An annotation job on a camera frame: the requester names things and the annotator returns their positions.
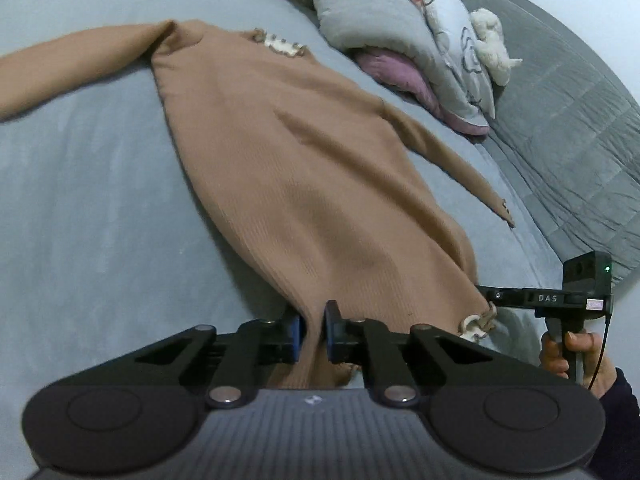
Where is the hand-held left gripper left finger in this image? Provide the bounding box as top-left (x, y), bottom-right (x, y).
top-left (107, 304), bottom-right (304, 408)

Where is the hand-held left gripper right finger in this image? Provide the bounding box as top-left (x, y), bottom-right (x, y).
top-left (324, 301), bottom-right (506, 407)

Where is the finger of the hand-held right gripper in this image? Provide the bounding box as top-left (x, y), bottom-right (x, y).
top-left (472, 284), bottom-right (525, 309)

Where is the brown knit sweater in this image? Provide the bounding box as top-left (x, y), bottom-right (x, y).
top-left (0, 19), bottom-right (516, 391)

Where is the person's right forearm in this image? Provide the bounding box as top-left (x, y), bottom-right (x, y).
top-left (595, 366), bottom-right (640, 466)

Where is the person's right hand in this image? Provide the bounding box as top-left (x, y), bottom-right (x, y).
top-left (539, 331), bottom-right (619, 402)

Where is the grey quilted headboard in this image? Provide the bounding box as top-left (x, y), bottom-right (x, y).
top-left (417, 0), bottom-right (640, 288)

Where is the white plush toy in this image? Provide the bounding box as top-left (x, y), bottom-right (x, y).
top-left (468, 8), bottom-right (524, 86)

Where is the white pillow with grey circles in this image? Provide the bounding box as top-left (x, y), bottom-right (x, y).
top-left (379, 0), bottom-right (497, 122)

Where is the grey-blue bed sheet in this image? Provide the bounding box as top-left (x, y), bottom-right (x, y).
top-left (0, 0), bottom-right (623, 480)

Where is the grey folded quilt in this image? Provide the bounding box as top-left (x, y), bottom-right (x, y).
top-left (270, 0), bottom-right (481, 126)

